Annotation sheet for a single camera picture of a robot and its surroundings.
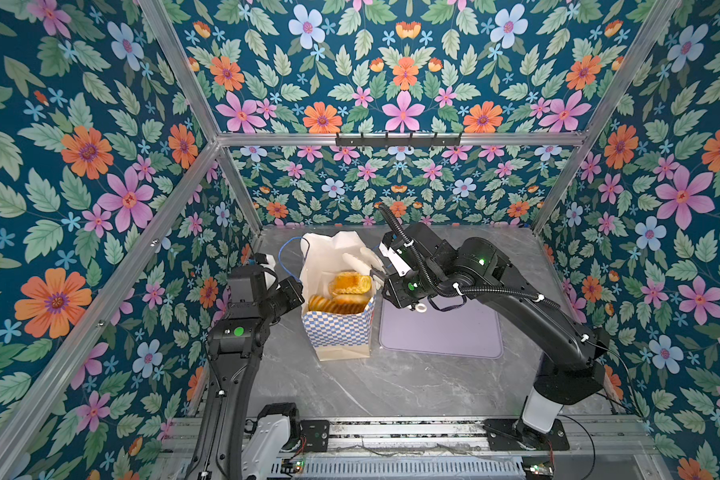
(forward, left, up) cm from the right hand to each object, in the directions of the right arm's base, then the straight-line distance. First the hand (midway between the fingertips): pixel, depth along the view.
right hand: (387, 288), depth 64 cm
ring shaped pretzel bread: (+7, +10, -16) cm, 21 cm away
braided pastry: (+12, +10, -15) cm, 22 cm away
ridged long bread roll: (+9, +18, -21) cm, 29 cm away
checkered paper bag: (-4, +13, -16) cm, 21 cm away
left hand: (+5, +19, -3) cm, 20 cm away
